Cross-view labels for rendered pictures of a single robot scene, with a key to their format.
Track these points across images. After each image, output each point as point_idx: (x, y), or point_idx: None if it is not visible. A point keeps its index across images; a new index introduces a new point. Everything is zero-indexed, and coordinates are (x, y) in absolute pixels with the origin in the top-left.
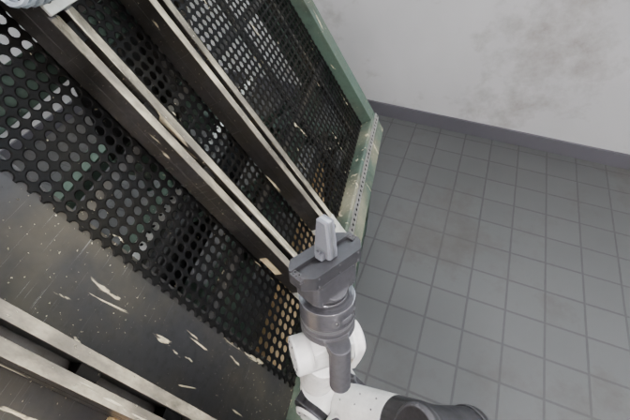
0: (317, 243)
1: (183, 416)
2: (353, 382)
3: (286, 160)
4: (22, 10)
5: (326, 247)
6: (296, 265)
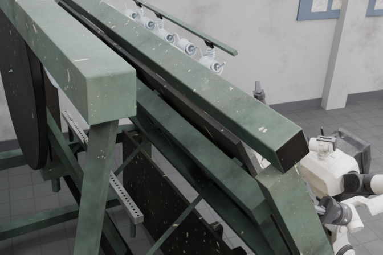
0: (256, 89)
1: None
2: (263, 159)
3: None
4: None
5: (260, 87)
6: (257, 94)
